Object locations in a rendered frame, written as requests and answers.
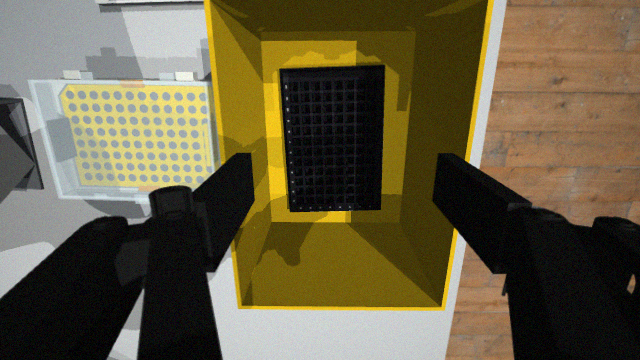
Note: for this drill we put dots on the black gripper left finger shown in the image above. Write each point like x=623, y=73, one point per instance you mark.
x=59, y=311

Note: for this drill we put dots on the yellow waste bin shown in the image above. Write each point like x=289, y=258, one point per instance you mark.
x=398, y=258

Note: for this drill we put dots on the black assay plate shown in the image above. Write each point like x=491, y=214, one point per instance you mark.
x=333, y=120

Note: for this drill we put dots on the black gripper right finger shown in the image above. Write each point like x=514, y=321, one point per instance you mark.
x=560, y=309

